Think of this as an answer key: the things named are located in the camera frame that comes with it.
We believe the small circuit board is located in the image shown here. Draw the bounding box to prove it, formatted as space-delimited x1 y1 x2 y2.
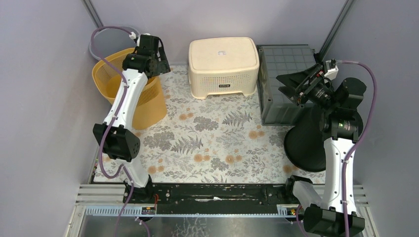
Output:
287 208 296 216
141 207 156 216

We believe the grey plastic storage bin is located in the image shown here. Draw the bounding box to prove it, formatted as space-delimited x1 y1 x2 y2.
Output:
256 44 323 126

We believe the yellow bin with black liner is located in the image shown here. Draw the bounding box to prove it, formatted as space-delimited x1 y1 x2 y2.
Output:
92 60 167 130

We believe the white slotted cable duct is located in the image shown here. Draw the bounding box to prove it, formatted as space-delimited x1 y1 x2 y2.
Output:
85 204 297 218

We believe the cream perforated plastic basket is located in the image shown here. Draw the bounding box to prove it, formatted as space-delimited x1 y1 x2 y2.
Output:
188 37 260 99

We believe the small circuit board right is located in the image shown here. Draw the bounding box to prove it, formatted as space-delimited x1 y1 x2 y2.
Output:
287 208 296 216

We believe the floral patterned table mat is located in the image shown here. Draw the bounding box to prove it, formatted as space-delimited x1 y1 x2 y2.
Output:
129 66 325 184

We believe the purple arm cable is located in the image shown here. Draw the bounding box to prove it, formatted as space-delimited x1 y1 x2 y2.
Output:
294 60 378 237
90 26 136 237

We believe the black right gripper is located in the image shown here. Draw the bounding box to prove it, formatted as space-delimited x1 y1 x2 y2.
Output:
276 63 337 112

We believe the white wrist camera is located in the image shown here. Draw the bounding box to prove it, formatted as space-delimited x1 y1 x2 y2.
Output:
129 32 150 46
323 59 338 80

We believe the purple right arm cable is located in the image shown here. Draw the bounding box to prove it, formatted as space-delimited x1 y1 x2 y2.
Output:
294 60 378 237

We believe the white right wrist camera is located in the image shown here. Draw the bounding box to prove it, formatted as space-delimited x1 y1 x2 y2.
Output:
323 59 338 80

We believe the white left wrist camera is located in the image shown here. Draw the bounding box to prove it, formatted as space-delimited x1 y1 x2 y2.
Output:
129 32 150 46

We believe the grey round plastic bin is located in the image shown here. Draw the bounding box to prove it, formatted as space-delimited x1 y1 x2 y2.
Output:
88 26 140 61

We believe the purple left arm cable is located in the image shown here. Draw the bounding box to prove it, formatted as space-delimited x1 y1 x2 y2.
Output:
90 26 136 237

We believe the black round plastic bin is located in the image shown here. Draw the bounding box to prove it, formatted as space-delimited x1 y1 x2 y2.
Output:
284 106 364 172

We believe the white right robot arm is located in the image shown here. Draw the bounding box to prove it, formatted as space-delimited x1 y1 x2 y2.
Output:
277 61 367 237

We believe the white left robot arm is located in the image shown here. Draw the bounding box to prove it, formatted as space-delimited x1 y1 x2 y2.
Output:
93 34 170 203

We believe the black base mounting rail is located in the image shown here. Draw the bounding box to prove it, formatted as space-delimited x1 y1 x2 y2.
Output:
123 183 299 209

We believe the small circuit board left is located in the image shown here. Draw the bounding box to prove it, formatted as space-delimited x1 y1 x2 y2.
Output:
141 207 156 216

